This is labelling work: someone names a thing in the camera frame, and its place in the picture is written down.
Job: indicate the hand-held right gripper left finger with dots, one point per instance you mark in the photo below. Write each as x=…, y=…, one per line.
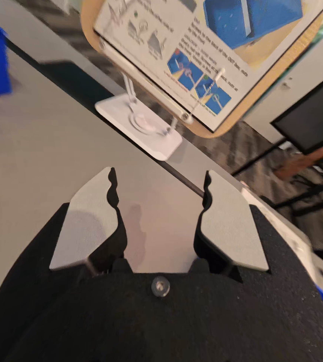
x=85, y=226

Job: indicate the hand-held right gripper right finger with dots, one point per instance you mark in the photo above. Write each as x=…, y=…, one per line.
x=229, y=226

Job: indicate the white board stand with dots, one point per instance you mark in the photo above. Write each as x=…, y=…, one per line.
x=155, y=144

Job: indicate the wooden instruction board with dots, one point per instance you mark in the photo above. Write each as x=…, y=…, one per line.
x=155, y=34

